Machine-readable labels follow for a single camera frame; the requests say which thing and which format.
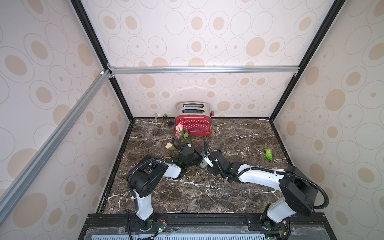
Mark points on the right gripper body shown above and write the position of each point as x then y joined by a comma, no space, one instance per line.
214,159

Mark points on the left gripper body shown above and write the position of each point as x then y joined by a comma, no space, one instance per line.
196,159

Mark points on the white tape dispenser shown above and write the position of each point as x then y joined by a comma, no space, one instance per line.
205,163

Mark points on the peach rose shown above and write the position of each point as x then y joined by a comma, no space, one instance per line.
170,147

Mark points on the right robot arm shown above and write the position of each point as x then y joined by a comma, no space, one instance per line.
299,193

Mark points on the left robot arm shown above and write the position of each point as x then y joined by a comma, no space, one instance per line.
146,175

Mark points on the red polka dot toaster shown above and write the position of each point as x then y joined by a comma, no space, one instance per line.
195,117

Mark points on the metal tongs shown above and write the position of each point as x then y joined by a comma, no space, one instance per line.
158,126

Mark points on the green snack packet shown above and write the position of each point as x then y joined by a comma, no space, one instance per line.
268,154

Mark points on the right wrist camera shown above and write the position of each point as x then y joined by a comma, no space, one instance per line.
205,155

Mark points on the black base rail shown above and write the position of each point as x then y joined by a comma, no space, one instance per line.
205,227

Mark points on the horizontal aluminium rail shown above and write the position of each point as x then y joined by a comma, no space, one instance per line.
203,70

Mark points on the diagonal aluminium rail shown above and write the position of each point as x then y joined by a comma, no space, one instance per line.
21,184

